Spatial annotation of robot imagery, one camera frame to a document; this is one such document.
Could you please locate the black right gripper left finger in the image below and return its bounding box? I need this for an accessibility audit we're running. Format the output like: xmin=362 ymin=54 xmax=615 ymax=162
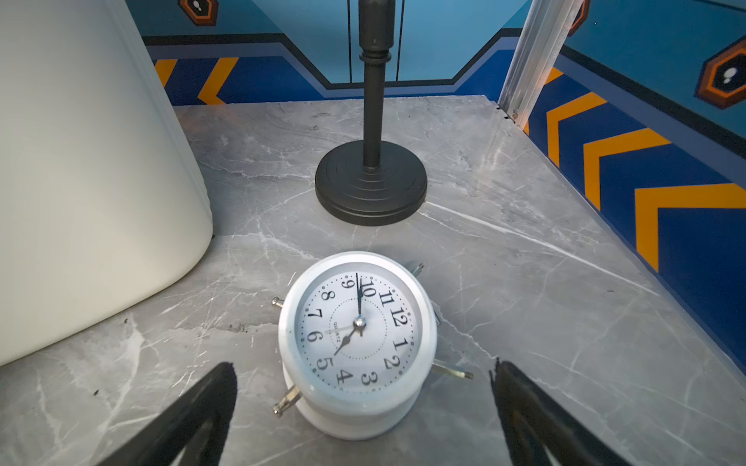
xmin=100 ymin=362 xmax=237 ymax=465

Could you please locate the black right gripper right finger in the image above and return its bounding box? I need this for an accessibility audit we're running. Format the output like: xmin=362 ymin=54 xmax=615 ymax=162
xmin=491 ymin=358 xmax=629 ymax=465

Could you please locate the white plastic waste bin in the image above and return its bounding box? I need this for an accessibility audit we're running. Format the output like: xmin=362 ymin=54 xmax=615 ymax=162
xmin=1 ymin=1 xmax=213 ymax=363

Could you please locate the black microphone stand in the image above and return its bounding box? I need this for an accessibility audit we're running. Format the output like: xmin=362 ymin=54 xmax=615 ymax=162
xmin=315 ymin=1 xmax=427 ymax=226

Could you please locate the aluminium corner post right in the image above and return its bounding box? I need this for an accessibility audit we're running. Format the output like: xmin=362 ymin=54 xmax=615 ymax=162
xmin=497 ymin=0 xmax=584 ymax=129

